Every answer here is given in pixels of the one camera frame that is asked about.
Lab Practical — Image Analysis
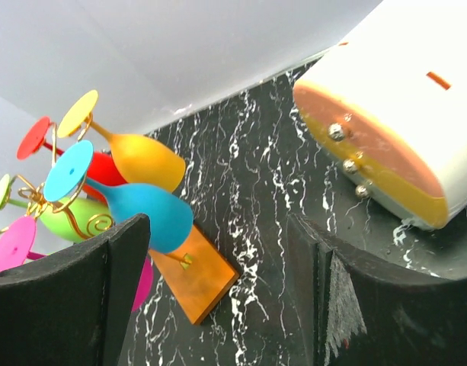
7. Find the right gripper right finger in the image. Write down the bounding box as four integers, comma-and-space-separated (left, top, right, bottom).
286, 215, 467, 365

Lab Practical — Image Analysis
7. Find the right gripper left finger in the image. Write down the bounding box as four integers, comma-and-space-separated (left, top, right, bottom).
0, 213, 150, 365

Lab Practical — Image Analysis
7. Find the pink plastic wine glass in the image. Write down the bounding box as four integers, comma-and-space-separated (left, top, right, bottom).
0, 216, 154, 312

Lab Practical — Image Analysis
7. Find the green plastic wine glass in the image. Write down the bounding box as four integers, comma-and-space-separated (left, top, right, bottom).
0, 174, 114, 243

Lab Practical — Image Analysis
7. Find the blue plastic wine glass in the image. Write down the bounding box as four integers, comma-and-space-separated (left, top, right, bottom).
43, 140, 194, 254

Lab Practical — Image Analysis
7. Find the red plastic wine glass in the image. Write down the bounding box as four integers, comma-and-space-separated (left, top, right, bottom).
17, 116, 126, 202

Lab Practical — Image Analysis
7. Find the orange plastic wine glass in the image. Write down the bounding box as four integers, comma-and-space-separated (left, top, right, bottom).
57, 89, 186, 192

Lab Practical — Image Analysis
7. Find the orange and white cylinder box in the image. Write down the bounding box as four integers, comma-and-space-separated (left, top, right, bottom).
293, 1, 467, 230

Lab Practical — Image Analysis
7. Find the gold wire wine glass rack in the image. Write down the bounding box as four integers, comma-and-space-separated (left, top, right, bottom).
148, 226, 238, 325

